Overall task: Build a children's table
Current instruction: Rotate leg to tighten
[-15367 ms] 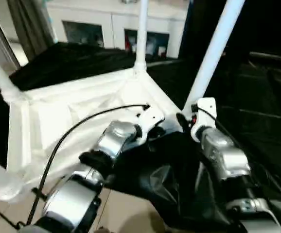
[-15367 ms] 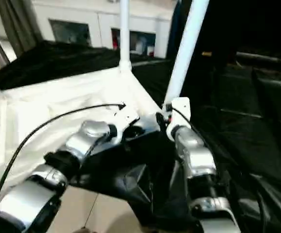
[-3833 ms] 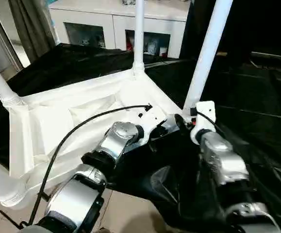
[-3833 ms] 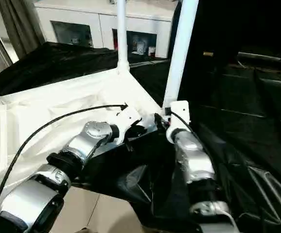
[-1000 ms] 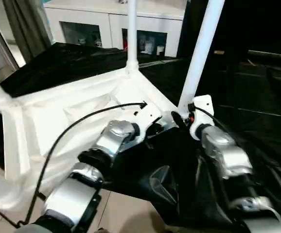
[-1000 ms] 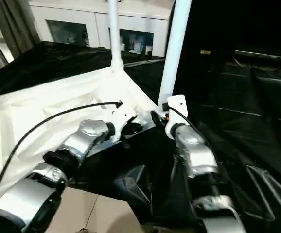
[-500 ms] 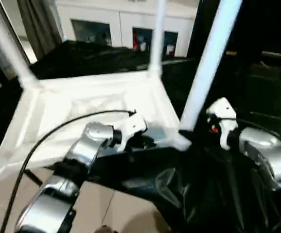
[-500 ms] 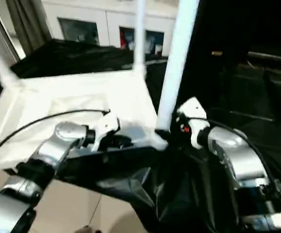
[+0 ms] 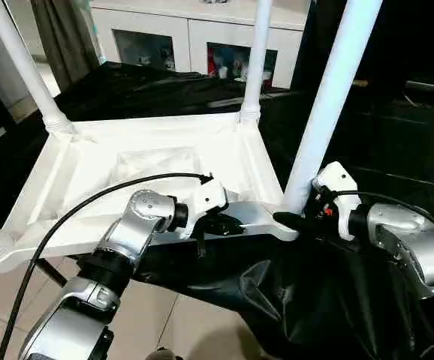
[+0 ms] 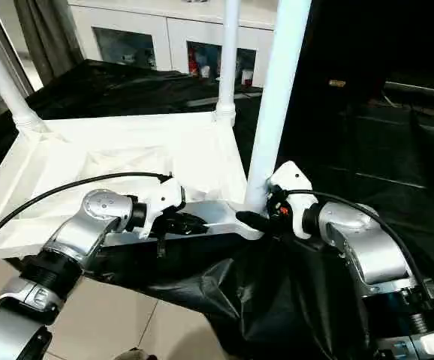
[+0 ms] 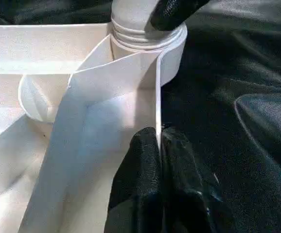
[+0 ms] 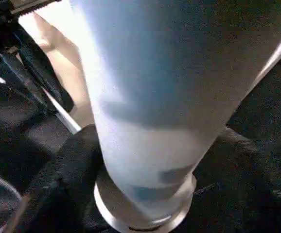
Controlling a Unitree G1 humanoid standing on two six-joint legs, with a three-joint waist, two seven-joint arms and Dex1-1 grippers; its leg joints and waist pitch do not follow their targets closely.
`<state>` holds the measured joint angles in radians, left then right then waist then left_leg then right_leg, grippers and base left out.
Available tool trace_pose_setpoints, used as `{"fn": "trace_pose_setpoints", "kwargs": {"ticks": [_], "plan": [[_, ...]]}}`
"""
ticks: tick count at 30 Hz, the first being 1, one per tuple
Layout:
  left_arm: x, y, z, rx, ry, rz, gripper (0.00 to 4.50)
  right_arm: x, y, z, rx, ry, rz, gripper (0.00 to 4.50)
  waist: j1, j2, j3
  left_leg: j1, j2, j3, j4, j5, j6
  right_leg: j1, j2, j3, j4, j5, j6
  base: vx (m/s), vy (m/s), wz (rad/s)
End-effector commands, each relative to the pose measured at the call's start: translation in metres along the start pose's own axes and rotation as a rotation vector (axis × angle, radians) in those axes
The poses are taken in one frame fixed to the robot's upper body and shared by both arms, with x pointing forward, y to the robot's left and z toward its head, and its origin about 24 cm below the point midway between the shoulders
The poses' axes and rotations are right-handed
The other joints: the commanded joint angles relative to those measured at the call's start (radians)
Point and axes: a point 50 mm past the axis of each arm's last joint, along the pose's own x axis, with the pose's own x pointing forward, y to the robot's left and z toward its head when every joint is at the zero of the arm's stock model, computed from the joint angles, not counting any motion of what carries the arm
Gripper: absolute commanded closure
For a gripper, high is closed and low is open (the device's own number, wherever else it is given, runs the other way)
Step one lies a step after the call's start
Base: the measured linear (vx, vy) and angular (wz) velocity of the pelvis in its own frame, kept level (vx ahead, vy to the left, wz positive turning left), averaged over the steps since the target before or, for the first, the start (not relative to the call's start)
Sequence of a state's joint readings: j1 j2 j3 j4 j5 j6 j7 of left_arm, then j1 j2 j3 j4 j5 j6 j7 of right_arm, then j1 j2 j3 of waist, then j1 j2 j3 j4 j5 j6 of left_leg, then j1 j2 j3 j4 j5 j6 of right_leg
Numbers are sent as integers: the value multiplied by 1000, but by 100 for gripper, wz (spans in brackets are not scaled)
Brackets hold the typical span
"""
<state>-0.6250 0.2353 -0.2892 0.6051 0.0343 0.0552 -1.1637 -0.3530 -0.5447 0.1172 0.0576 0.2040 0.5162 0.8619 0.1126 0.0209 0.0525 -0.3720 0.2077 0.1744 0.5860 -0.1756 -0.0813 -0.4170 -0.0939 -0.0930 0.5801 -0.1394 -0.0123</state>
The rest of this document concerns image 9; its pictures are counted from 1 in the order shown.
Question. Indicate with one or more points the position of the black metal rail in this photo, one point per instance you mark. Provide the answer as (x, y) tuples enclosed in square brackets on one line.
[(431, 87)]

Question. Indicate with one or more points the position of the grey curtain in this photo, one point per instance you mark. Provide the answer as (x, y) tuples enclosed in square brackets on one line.
[(67, 37)]

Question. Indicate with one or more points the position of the blue white ceramic pot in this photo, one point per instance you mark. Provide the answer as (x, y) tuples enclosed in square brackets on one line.
[(217, 1)]

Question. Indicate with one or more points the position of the black metal stand frame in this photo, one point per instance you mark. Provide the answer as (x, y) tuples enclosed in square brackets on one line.
[(48, 274)]

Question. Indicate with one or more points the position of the black work mat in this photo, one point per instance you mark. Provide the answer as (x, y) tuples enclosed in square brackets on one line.
[(314, 307)]

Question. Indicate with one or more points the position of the white table top frame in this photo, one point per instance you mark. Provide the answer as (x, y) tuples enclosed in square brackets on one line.
[(89, 165)]

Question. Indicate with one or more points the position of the white glass-door cabinet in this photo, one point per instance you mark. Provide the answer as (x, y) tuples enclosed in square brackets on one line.
[(172, 19)]

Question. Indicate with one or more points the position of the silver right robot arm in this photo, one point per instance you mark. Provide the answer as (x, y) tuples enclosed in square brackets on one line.
[(412, 247)]

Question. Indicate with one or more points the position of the small yellow label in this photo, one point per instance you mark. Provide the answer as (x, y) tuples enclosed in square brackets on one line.
[(361, 83)]

